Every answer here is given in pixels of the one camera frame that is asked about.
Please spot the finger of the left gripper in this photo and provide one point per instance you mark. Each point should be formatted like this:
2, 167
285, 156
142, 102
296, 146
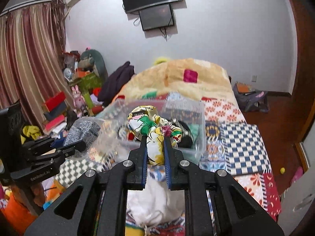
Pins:
44, 144
66, 151

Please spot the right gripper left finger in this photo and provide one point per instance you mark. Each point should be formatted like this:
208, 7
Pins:
138, 174

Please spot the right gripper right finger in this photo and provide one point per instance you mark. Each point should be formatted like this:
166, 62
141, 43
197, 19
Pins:
175, 175

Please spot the white drawstring pouch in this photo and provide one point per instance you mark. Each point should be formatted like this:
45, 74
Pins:
156, 204

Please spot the clear plastic storage bin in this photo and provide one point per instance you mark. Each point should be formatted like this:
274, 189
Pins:
182, 120

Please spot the floral patterned cloth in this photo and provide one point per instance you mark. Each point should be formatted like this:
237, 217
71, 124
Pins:
145, 121

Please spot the red box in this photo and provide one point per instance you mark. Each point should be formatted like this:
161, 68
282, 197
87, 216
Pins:
53, 102

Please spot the pink rabbit toy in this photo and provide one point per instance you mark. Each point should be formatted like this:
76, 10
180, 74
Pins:
79, 101

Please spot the green bottle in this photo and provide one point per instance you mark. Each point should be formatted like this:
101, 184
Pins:
88, 100

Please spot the patchwork patterned bedspread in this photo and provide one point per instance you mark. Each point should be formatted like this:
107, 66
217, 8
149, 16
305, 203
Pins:
215, 203

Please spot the green cardboard box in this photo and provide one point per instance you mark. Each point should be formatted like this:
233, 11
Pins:
87, 82

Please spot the dark purple jacket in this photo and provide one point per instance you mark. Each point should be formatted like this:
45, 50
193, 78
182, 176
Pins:
112, 86

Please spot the striped red curtain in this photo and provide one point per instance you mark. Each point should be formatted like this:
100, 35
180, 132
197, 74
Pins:
33, 42

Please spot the beige fleece blanket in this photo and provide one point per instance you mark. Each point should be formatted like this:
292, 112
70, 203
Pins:
194, 79

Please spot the grey green plush toy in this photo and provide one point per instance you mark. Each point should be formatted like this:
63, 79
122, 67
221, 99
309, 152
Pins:
93, 60

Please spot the grey backpack on floor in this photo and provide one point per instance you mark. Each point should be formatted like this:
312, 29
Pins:
250, 99

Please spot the brown wooden door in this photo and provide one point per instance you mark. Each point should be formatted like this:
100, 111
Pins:
303, 91

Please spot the wall power socket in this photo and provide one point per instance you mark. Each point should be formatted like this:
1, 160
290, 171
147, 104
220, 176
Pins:
253, 78

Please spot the small wall monitor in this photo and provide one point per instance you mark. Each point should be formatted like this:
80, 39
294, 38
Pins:
160, 16

